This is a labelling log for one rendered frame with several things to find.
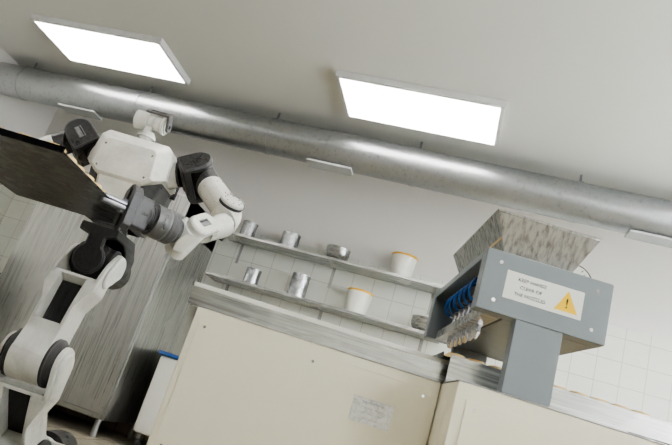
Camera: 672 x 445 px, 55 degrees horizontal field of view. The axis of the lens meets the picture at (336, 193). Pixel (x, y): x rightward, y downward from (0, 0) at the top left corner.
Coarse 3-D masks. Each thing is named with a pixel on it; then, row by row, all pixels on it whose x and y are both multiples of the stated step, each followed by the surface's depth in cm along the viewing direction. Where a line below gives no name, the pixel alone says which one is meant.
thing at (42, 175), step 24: (0, 144) 139; (24, 144) 133; (48, 144) 131; (0, 168) 162; (24, 168) 154; (48, 168) 147; (72, 168) 140; (24, 192) 183; (48, 192) 173; (72, 192) 163; (96, 192) 155; (96, 216) 184
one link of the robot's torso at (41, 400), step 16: (64, 352) 185; (64, 368) 185; (0, 384) 183; (16, 384) 185; (48, 384) 182; (64, 384) 188; (0, 400) 183; (16, 400) 187; (32, 400) 182; (48, 400) 183; (0, 416) 186; (16, 416) 190; (32, 416) 183; (0, 432) 189; (16, 432) 192; (32, 432) 188
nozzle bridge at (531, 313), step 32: (480, 256) 170; (512, 256) 163; (448, 288) 208; (480, 288) 160; (512, 288) 160; (544, 288) 161; (576, 288) 161; (608, 288) 162; (448, 320) 224; (480, 320) 172; (512, 320) 161; (544, 320) 158; (576, 320) 159; (608, 320) 159; (480, 352) 220; (512, 352) 155; (544, 352) 156; (512, 384) 153; (544, 384) 153
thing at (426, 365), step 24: (216, 288) 177; (240, 312) 175; (264, 312) 175; (288, 312) 176; (312, 336) 174; (336, 336) 174; (360, 336) 174; (384, 360) 173; (408, 360) 173; (432, 360) 173
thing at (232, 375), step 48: (192, 336) 171; (240, 336) 172; (288, 336) 173; (192, 384) 167; (240, 384) 168; (288, 384) 168; (336, 384) 169; (384, 384) 170; (432, 384) 171; (192, 432) 164; (240, 432) 164; (288, 432) 165; (336, 432) 165; (384, 432) 166
